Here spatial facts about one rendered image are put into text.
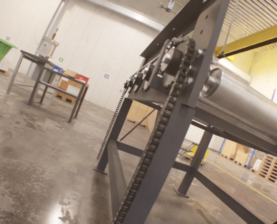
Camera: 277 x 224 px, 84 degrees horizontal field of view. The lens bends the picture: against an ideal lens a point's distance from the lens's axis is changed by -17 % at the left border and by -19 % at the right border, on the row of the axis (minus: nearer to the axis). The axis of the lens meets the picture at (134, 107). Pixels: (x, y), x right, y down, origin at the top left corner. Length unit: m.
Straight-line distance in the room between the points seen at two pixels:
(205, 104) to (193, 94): 0.41
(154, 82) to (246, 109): 0.33
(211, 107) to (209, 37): 0.44
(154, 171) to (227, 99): 0.32
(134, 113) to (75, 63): 5.01
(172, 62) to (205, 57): 0.09
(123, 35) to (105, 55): 1.68
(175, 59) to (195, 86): 0.10
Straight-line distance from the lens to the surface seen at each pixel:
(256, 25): 13.42
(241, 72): 14.22
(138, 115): 8.52
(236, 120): 1.03
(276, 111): 0.77
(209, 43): 0.55
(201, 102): 0.89
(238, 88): 0.62
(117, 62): 11.32
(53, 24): 12.29
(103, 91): 11.12
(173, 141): 0.53
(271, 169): 9.10
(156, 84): 0.66
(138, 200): 0.58
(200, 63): 0.53
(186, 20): 0.92
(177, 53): 0.54
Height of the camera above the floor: 0.68
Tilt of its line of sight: level
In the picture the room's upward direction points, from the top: 22 degrees clockwise
